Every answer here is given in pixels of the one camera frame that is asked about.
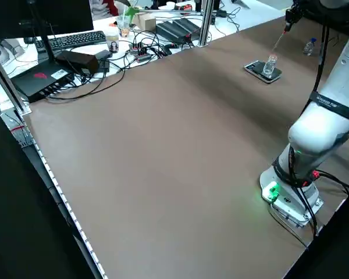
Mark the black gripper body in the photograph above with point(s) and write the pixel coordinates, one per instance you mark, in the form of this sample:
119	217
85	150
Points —
297	5

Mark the glass dropper with red bulb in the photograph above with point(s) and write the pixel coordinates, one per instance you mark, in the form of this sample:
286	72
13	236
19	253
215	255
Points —
284	32

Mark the clear glass bottle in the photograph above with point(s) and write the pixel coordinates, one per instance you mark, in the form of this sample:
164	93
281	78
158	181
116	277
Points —
269	68

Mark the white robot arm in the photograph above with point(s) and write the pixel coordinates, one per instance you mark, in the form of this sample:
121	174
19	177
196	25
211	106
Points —
317	130

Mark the clear dropper bottle blue cap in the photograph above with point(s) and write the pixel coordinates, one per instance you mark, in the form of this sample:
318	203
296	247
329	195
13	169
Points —
309	48

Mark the silver electronic balance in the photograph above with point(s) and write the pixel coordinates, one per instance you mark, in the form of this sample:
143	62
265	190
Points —
254	67

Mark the black ridged equipment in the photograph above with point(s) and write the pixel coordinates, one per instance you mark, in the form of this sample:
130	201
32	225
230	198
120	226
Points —
177	27

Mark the cardboard box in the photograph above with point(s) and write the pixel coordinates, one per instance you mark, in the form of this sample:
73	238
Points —
144	21

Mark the black usb hub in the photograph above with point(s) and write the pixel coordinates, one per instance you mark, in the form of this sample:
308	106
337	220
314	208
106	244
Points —
141	52

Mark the clear plastic cup with straw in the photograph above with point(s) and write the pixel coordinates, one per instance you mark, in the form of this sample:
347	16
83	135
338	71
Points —
123	27

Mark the paper cup with picture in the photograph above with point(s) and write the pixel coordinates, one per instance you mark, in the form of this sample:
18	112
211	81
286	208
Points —
113	40

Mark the dark brown box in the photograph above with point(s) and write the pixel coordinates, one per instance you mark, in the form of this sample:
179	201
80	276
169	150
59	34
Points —
81	62

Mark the black keyboard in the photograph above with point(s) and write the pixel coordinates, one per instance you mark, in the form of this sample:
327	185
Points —
72	39

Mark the black computer monitor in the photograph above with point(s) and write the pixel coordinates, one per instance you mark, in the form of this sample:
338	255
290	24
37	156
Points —
40	16

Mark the black box with red logo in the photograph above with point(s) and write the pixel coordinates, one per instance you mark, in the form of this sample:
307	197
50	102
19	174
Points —
37	78

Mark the aluminium frame post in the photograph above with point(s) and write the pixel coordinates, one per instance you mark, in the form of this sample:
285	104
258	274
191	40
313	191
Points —
206	20
8	84

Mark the aluminium table edge rail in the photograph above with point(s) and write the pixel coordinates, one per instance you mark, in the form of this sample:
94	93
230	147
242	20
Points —
61	197

